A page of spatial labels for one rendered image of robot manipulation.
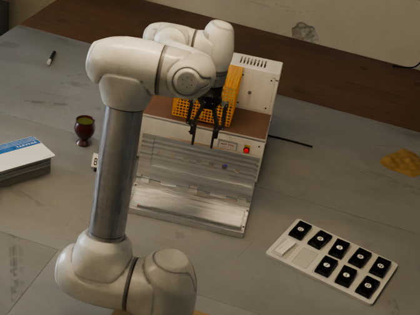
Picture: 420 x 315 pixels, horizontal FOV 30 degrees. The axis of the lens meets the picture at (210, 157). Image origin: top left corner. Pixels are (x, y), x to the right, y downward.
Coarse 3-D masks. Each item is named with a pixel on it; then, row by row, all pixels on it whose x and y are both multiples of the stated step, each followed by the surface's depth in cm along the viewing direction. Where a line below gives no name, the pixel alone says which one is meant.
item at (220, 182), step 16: (144, 144) 289; (160, 144) 290; (176, 144) 289; (144, 160) 291; (160, 160) 292; (176, 160) 291; (192, 160) 290; (208, 160) 289; (224, 160) 288; (240, 160) 287; (256, 160) 286; (160, 176) 293; (176, 176) 292; (192, 176) 291; (208, 176) 291; (224, 176) 290; (240, 176) 289; (224, 192) 291; (240, 192) 290
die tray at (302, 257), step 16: (304, 240) 280; (272, 256) 270; (288, 256) 271; (304, 256) 272; (320, 256) 274; (304, 272) 265; (336, 272) 267; (368, 272) 270; (336, 288) 261; (352, 288) 262; (368, 304) 257
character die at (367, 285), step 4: (368, 276) 266; (364, 280) 265; (368, 280) 265; (372, 280) 265; (376, 280) 265; (360, 284) 262; (364, 284) 262; (368, 284) 263; (372, 284) 263; (376, 284) 264; (356, 288) 260; (360, 288) 260; (364, 288) 261; (368, 288) 261; (372, 288) 261; (356, 292) 260; (360, 292) 259; (364, 292) 259; (368, 292) 259; (364, 296) 258; (368, 296) 258
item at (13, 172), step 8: (32, 136) 297; (40, 160) 288; (48, 160) 291; (16, 168) 283; (24, 168) 285; (32, 168) 288; (40, 168) 290; (48, 168) 293; (0, 176) 279; (8, 176) 282; (16, 176) 284; (24, 176) 287; (32, 176) 290; (0, 184) 281; (8, 184) 284
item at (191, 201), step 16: (144, 176) 295; (144, 192) 289; (160, 192) 291; (176, 192) 292; (192, 192) 294; (208, 192) 293; (144, 208) 280; (160, 208) 282; (176, 208) 284; (192, 208) 285; (208, 208) 287; (224, 208) 288; (240, 208) 290; (192, 224) 278; (208, 224) 278; (240, 224) 281
